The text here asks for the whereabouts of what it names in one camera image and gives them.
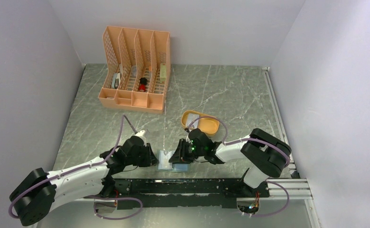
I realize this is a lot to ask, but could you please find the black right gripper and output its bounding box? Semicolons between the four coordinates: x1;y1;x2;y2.
169;138;206;164

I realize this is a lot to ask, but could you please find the green leather card holder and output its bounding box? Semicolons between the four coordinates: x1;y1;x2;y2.
157;150;190;172

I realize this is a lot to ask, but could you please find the yellow oval tray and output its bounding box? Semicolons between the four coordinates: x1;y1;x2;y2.
181;110;220;136

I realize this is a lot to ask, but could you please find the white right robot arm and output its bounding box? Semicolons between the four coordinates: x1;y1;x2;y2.
169;128;292;197

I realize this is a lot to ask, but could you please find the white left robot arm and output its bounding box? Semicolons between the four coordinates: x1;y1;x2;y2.
8;136;158;226

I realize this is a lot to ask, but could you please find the white VIP card in holder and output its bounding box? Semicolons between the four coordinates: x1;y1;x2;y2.
158;150;174;171

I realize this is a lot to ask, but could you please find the grey credit card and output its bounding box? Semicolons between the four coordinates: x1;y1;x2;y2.
186;113;199;128

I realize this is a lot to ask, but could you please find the red black stamp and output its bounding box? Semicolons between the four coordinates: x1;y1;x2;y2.
138;77;148;92

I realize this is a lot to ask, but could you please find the grey white utility knife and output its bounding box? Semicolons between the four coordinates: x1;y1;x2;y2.
111;72;121;89

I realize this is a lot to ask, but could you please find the pale green eraser box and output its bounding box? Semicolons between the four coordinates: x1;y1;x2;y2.
160;63;167;84

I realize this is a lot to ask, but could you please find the orange plastic desk organizer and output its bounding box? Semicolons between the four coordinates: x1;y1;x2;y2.
98;26;171;114

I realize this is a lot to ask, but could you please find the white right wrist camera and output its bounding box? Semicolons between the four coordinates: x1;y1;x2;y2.
184;127;194;143

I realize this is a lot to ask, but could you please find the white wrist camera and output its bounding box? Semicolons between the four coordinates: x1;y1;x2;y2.
135;130;149;138
184;127;194;143

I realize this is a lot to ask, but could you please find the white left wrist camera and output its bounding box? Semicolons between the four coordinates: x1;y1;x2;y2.
135;130;149;138

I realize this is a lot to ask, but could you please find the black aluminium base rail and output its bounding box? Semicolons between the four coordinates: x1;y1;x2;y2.
35;178;313;210

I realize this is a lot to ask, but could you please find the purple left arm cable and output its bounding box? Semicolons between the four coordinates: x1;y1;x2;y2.
8;114;143;220

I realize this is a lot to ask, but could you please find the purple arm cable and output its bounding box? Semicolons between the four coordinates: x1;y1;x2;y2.
8;114;143;220
184;115;291;219

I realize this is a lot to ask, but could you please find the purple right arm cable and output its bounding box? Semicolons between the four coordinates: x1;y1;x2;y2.
184;115;291;219

